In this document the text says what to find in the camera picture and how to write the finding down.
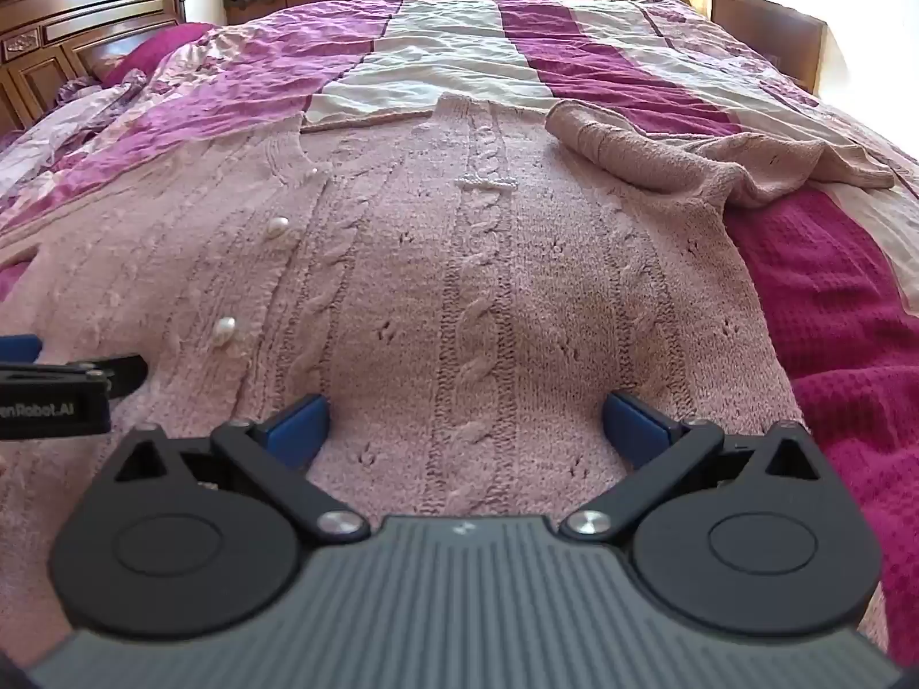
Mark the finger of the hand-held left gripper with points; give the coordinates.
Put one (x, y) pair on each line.
(18, 347)
(115, 373)

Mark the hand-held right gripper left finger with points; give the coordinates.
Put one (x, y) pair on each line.
(300, 429)

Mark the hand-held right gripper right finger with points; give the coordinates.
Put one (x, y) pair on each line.
(633, 425)

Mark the lilac floral quilt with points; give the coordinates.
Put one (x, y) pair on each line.
(64, 122)

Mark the magenta waffle blanket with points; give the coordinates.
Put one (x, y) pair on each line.
(840, 316)

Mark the dark wooden headboard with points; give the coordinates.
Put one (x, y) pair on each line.
(64, 36)

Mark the magenta pillow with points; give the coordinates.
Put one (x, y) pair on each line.
(161, 50)

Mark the pink and white striped bedspread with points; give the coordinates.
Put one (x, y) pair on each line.
(445, 50)

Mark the wooden bedside ledge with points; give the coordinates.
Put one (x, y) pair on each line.
(761, 21)

